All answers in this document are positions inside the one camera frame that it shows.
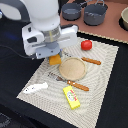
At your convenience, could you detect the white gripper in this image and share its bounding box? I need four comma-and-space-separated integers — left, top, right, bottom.
22, 24, 78, 59

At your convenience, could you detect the red toy tomato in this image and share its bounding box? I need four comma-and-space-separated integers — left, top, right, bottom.
81, 40, 92, 50

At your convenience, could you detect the yellow butter box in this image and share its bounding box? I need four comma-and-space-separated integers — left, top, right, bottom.
63, 86, 80, 109

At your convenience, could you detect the toy bread loaf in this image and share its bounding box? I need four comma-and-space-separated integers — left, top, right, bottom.
49, 54, 62, 65

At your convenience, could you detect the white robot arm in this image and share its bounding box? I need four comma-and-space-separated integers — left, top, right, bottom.
0, 0, 78, 59

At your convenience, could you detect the round wooden plate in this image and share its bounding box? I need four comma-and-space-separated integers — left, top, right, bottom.
59, 57, 87, 81

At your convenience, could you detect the left grey toy pot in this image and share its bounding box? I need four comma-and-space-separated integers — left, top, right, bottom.
62, 2, 87, 21

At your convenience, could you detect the grey toy pot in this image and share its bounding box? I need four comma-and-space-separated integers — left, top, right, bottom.
84, 0, 107, 26
62, 2, 87, 21

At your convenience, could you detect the woven beige placemat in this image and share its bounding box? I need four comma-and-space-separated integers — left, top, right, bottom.
17, 38, 118, 128

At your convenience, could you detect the right grey toy pot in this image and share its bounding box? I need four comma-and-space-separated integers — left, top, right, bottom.
84, 0, 107, 26

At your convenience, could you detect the beige bowl at edge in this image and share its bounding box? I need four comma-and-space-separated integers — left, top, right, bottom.
121, 7, 128, 30

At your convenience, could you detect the fork with wooden handle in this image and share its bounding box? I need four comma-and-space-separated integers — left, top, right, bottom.
48, 72, 89, 91

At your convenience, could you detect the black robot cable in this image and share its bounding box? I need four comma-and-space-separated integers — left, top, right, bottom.
0, 43, 36, 60

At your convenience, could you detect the knife with wooden handle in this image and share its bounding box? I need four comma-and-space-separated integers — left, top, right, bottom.
63, 51, 101, 65

